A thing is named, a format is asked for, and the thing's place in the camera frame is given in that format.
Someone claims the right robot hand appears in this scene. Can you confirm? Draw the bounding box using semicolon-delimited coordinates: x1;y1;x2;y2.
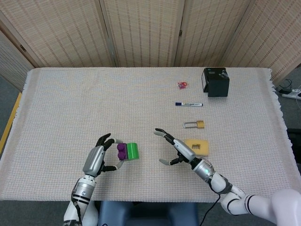
153;128;196;166

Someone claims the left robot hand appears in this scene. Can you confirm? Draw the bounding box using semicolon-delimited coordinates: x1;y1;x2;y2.
82;133;126;178

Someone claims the purple toy block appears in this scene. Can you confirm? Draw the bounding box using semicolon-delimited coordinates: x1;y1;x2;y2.
116;142;129;162

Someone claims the green toy block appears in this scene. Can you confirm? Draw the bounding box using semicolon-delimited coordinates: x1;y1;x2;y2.
124;142;141;163

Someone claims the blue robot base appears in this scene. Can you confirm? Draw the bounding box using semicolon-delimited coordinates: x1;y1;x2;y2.
96;200;198;226

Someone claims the yellow sponge with hole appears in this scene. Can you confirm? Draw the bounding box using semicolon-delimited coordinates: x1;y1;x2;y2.
184;138;209;157

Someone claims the brass padlock long shackle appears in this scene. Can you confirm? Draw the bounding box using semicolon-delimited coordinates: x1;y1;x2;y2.
182;120;206;129

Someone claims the blue whiteboard marker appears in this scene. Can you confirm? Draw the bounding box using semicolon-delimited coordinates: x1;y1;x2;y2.
174;101;204;107

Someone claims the white woven tablecloth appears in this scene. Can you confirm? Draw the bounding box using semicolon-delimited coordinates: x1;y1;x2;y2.
0;66;295;202

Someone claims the red rubber bands bundle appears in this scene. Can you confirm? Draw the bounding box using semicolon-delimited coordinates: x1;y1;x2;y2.
176;81;190;91

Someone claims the black cardboard box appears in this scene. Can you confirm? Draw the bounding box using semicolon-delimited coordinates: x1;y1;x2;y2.
201;67;230;98

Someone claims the black furniture piece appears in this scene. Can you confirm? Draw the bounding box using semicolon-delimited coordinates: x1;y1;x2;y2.
287;128;301;163

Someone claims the woven folding screen panel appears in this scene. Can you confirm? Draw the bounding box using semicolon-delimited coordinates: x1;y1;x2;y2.
175;0;256;68
221;0;301;87
0;0;118;69
98;0;188;68
0;29;36;92

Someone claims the white power strip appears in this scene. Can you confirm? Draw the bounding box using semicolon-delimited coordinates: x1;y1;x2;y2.
281;89;301;100

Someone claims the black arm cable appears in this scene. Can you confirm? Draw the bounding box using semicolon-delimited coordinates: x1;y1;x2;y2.
201;182;223;226

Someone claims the black power cable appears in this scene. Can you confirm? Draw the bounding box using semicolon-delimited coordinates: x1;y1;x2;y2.
275;79;294;94

